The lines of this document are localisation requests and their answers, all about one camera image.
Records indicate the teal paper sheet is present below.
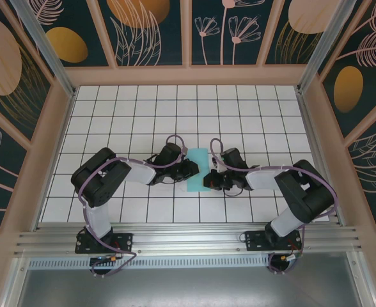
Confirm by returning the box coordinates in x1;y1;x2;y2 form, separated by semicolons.
186;147;212;193

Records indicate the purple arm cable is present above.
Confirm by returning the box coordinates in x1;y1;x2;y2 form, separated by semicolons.
78;134;189;278
209;138;338;276

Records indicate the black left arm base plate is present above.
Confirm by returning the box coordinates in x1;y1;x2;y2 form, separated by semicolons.
75;232;134;255

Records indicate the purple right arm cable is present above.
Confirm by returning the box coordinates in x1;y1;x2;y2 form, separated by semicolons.
209;138;338;276

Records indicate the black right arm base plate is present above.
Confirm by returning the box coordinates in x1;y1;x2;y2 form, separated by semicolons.
244;230;304;252

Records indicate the aluminium corner post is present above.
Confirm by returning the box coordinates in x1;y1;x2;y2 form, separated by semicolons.
9;0;77;98
296;0;359;94

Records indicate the slotted grey cable duct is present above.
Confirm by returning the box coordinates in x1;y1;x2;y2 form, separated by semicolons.
27;254;272;270

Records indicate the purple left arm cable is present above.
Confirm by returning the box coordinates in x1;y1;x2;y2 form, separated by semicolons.
78;134;189;278

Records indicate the grey metal panel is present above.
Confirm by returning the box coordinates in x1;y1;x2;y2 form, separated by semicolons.
13;267;364;307

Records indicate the aluminium side rail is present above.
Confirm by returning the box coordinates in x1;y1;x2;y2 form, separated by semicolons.
297;91;347;228

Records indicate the aluminium mounting rail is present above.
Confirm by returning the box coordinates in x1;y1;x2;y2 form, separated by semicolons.
13;223;363;256

